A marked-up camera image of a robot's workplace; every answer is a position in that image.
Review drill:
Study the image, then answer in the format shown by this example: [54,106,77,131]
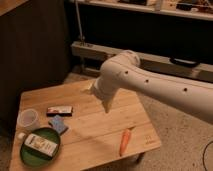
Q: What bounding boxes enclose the dark snack bar packet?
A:
[46,106,73,117]

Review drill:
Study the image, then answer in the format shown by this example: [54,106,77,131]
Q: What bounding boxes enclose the translucent ceramic cup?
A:
[17,109,40,131]

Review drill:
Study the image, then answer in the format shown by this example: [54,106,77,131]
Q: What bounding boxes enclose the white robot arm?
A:
[90,50,213,125]

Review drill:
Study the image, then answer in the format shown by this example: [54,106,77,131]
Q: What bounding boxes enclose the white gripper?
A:
[89,77,117,113]

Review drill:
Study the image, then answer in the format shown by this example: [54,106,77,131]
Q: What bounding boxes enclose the background shelf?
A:
[68,0,213,22]

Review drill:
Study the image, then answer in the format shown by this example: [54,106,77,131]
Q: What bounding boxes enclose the black handle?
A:
[169,58,200,68]

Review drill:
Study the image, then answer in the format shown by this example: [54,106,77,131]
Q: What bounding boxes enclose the white carton box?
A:
[24,134,58,157]

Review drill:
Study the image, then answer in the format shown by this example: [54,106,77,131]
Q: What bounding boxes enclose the orange pepper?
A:
[119,127,133,156]

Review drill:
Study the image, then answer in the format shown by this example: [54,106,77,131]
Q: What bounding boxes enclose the wooden table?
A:
[20,80,161,171]

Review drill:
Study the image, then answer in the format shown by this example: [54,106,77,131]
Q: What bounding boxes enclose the blue sponge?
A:
[49,115,68,135]

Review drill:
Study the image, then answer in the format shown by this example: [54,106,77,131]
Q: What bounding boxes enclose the vertical metal pole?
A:
[74,0,85,45]

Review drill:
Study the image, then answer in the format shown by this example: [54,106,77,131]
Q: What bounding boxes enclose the grey metal rail beam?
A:
[71,41,213,83]

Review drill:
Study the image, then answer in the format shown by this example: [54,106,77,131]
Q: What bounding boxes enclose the small white egg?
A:
[17,133,26,140]

